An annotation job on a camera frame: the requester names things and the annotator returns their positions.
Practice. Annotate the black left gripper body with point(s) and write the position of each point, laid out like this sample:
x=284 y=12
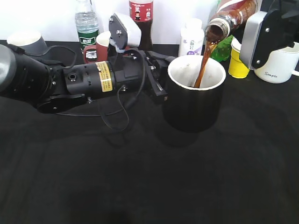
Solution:
x=142 y=71

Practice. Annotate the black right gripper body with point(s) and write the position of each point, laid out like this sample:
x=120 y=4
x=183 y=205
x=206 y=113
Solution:
x=280 y=26

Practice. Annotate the brown coffee drink bottle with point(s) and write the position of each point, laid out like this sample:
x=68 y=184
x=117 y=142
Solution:
x=230 y=15

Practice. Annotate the black ceramic mug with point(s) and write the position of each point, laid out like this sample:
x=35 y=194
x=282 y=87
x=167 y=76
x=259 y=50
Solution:
x=190 y=109

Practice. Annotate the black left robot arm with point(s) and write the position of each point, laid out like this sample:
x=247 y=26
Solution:
x=53 y=88

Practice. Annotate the white ceramic mug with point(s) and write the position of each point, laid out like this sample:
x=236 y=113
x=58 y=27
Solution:
x=280 y=66

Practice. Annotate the red ceramic mug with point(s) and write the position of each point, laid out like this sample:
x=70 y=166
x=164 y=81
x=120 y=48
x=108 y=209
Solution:
x=99 y=51

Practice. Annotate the green sprite bottle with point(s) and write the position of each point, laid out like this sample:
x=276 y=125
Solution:
x=223 y=50

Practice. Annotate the grey ceramic mug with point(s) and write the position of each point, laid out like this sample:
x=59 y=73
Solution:
x=29 y=40

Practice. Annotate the yellow paper cup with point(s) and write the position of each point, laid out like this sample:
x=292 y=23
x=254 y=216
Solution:
x=236 y=67

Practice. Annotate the cola bottle red label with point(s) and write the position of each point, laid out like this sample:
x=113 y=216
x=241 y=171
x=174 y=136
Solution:
x=142 y=12

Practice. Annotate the clear water bottle green label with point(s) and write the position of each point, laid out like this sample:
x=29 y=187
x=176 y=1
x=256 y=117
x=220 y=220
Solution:
x=86 y=22

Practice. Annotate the white blueberry milk carton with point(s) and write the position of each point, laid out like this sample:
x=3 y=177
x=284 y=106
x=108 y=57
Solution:
x=192 y=37

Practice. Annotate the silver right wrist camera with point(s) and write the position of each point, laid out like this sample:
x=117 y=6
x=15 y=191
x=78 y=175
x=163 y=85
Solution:
x=249 y=50

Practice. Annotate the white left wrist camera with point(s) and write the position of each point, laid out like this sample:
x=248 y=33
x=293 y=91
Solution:
x=124 y=31

